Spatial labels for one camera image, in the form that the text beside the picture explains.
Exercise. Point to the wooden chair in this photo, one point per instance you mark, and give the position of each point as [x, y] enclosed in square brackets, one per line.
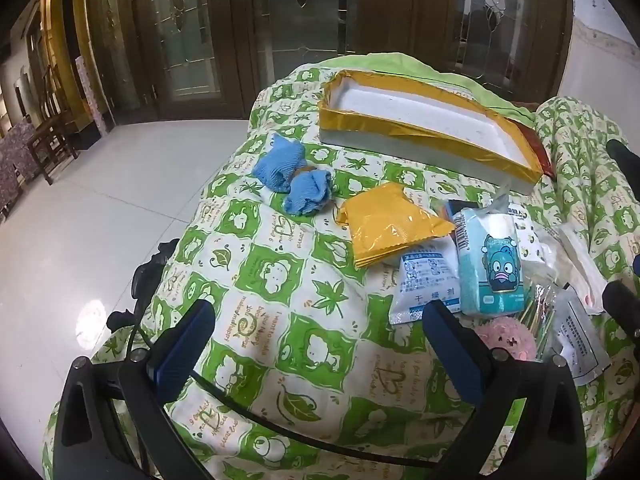
[47, 145]

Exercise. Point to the long white paper packet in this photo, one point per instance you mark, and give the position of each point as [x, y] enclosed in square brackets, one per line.
[580, 265]

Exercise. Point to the white desiccant packet blue print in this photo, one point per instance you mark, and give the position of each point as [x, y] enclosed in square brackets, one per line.
[425, 275]

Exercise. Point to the yellow foil packet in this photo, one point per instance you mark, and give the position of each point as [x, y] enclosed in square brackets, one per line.
[385, 225]

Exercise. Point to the teal cartoon tissue pack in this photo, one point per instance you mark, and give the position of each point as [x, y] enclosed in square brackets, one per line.
[492, 270]

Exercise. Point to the colourful sticks packet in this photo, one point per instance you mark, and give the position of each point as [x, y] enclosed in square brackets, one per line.
[537, 315]

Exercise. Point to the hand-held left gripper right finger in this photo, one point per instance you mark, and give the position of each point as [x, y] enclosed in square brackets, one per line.
[450, 340]

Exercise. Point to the blue knit sock bundle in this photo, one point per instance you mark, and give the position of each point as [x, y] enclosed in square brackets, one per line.
[277, 160]

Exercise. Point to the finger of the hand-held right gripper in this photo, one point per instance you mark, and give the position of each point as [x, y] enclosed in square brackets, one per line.
[622, 157]
[620, 305]

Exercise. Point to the floral cloth furniture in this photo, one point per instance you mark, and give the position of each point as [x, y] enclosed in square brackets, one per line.
[15, 160]

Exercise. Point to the black plastic device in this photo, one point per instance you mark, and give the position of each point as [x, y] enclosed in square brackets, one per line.
[142, 280]

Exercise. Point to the pink plush ball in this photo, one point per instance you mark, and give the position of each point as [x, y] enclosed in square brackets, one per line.
[510, 335]

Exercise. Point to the pink patterned panel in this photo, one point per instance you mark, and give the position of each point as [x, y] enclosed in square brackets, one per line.
[92, 100]

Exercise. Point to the yellow-taped white foam tray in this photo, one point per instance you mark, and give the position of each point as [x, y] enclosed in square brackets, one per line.
[425, 110]

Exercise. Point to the white packet black print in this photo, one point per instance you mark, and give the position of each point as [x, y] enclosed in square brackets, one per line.
[575, 340]

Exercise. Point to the green white printed blanket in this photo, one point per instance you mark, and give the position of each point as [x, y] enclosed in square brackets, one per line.
[300, 280]

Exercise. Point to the wooden glass-panel door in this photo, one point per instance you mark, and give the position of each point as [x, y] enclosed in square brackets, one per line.
[410, 10]
[200, 35]

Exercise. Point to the red packet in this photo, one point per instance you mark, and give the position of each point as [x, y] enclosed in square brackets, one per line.
[542, 155]

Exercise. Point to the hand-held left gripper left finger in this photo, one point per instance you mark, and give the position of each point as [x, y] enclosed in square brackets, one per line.
[182, 345]

